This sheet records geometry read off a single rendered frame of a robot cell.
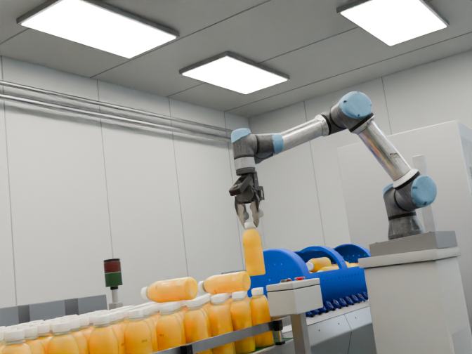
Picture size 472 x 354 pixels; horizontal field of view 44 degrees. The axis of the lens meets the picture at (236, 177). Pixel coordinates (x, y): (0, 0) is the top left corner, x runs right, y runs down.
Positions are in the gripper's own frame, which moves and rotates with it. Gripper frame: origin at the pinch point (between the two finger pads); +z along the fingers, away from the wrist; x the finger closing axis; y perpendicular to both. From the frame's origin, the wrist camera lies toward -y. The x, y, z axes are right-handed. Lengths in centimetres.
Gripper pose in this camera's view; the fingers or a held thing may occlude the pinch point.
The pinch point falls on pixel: (249, 224)
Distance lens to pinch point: 213.1
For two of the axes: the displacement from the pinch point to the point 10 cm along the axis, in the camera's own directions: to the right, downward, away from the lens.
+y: 5.4, 0.7, 8.4
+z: 1.3, 9.8, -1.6
